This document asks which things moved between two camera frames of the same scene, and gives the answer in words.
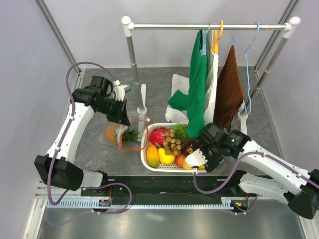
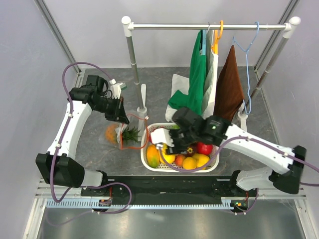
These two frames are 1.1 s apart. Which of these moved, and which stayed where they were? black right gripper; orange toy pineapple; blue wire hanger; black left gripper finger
Moved: black right gripper
Stayed: blue wire hanger; black left gripper finger; orange toy pineapple
